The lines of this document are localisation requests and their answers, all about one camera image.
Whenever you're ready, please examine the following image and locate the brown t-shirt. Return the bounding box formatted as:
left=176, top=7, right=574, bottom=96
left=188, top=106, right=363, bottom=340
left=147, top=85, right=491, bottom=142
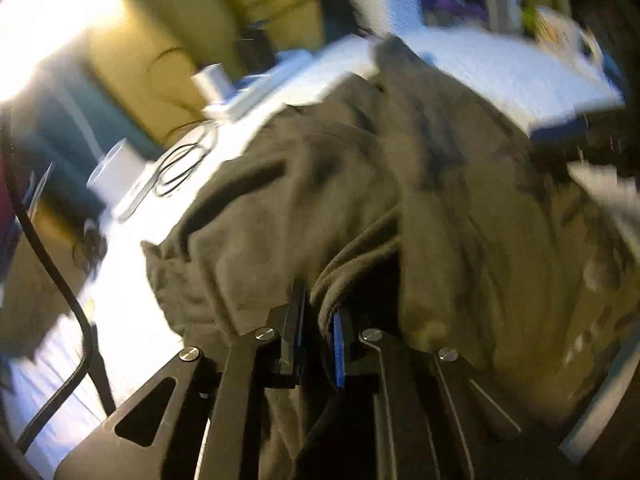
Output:
left=141, top=34, right=640, bottom=480

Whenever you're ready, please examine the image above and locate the white folded garment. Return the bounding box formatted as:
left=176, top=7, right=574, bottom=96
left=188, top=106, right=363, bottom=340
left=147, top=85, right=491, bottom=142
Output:
left=1, top=314, right=106, bottom=479

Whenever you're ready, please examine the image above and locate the cardboard box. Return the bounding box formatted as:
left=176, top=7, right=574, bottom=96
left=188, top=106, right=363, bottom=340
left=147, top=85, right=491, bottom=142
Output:
left=1, top=200, right=85, bottom=359

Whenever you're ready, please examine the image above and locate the white power strip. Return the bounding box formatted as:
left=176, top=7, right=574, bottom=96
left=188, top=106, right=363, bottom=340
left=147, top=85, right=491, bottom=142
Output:
left=202, top=49, right=314, bottom=122

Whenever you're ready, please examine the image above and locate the white charger adapter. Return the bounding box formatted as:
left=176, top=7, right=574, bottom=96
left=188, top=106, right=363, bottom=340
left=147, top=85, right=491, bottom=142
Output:
left=191, top=64, right=235, bottom=104

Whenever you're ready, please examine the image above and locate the black charger adapter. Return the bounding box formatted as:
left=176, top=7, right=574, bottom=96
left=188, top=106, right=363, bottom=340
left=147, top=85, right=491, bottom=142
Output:
left=234, top=22, right=277, bottom=74

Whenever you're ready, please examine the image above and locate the yellow curtain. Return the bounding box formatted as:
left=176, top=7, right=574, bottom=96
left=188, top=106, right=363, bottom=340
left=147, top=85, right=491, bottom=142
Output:
left=85, top=0, right=326, bottom=146

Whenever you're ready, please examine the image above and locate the white mug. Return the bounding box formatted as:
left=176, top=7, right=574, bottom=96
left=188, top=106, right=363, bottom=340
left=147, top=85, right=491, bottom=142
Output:
left=535, top=6, right=604, bottom=70

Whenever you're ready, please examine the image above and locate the purple cloth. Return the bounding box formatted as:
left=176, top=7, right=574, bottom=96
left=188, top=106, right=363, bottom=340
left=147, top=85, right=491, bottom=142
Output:
left=421, top=0, right=488, bottom=26

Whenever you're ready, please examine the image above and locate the white desk lamp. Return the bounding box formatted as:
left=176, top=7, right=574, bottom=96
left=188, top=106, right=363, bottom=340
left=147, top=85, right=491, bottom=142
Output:
left=1, top=0, right=160, bottom=218

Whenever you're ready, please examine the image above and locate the black cable bundle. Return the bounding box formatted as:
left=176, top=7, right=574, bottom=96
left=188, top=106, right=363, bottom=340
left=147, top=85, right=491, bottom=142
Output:
left=71, top=219, right=109, bottom=279

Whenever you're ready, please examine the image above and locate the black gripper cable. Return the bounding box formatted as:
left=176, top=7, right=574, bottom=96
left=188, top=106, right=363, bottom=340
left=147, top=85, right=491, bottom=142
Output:
left=0, top=109, right=97, bottom=453

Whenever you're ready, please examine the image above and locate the coiled black cable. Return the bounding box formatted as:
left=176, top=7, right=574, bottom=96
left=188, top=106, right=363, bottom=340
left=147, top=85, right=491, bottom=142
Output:
left=144, top=46, right=222, bottom=198

